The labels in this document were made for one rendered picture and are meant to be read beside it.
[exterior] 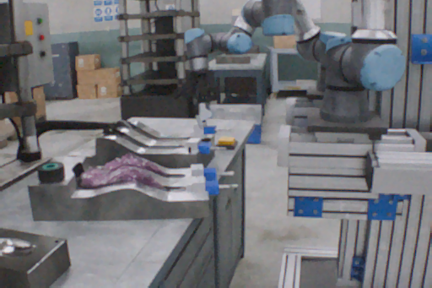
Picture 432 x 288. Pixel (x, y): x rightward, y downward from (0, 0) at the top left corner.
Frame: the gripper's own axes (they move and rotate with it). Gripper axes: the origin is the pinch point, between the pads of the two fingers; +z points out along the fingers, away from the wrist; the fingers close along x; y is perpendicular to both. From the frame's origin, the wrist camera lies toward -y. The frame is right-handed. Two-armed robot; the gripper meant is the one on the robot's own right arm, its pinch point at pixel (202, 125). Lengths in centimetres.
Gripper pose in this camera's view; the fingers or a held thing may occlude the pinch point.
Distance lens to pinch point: 159.2
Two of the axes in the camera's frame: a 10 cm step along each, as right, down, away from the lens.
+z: 1.4, 9.9, 0.8
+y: 9.5, -1.1, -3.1
